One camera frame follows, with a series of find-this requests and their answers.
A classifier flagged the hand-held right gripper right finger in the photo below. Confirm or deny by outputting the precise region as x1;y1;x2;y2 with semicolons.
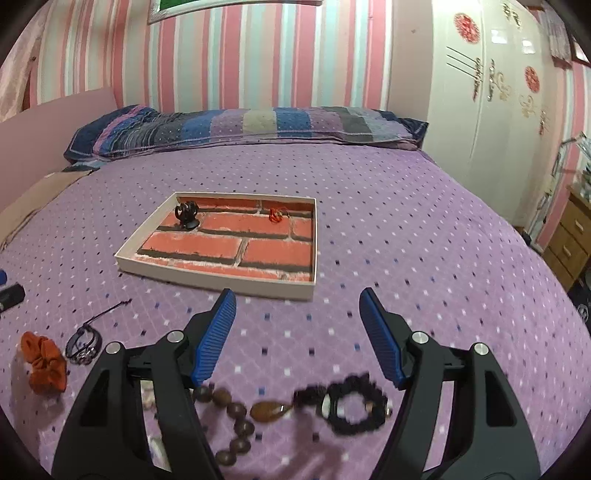
359;287;541;480

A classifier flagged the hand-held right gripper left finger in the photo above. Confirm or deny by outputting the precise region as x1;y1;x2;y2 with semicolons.
51;288;238;480

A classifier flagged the orange fabric scrunchie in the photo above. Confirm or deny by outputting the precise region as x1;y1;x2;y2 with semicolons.
20;331;68;396

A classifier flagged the black scrunchie with bell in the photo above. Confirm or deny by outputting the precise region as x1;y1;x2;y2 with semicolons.
323;375;394;435

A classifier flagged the brown wooden bead bracelet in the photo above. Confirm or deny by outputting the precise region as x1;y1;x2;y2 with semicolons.
191;383;326;468

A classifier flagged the black cord bracelet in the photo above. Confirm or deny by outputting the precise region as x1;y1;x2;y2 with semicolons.
65;299;133;365

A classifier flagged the brick print shallow box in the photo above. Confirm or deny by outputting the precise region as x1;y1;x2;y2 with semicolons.
115;191;318;302

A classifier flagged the purple checked bedspread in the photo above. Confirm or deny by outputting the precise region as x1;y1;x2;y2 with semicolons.
0;138;591;480

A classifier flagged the small black hair clip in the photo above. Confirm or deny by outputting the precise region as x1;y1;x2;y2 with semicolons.
174;200;201;230

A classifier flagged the pink headboard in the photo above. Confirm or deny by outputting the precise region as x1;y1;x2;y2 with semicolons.
0;86;118;217

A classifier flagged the striped patchwork pillow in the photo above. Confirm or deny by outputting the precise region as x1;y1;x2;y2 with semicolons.
63;104;429;163

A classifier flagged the pink curtain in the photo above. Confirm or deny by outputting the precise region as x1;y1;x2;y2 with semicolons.
0;9;51;123

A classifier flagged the wooden nightstand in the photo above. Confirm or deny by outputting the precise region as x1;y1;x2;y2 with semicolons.
541;185;591;292

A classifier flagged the white wardrobe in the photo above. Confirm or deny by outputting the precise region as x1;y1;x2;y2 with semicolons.
385;0;573;236

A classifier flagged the metal desk lamp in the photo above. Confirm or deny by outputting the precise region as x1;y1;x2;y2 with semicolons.
531;131;589;241

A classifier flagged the clutter on nightstand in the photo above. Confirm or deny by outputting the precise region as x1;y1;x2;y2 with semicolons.
573;134;591;204

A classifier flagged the framed wall picture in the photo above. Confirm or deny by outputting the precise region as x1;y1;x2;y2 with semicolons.
147;0;325;25

